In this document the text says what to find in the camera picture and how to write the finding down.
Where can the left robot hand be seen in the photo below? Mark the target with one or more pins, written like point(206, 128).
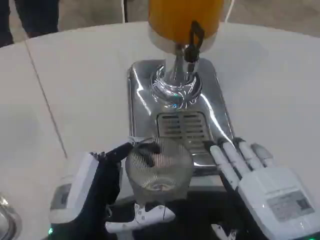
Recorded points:
point(100, 190)

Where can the black dispenser tap lever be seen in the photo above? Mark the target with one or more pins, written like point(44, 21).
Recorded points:
point(192, 51)

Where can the steel drip tray base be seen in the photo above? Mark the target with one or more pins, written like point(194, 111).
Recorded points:
point(140, 100)

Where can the black pole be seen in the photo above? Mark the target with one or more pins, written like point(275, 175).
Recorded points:
point(125, 10)

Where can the person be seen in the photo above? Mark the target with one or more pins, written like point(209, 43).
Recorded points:
point(37, 15)

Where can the slotted steel drip grid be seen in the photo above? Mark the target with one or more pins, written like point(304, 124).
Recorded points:
point(190, 130)

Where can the orange juice drink dispenser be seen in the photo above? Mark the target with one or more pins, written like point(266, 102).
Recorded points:
point(172, 22)

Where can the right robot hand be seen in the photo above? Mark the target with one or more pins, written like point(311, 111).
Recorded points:
point(270, 195)

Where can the steel dispenser base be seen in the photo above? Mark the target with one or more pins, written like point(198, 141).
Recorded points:
point(8, 220)

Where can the clear ribbed glass cup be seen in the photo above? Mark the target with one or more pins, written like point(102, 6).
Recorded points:
point(160, 175)

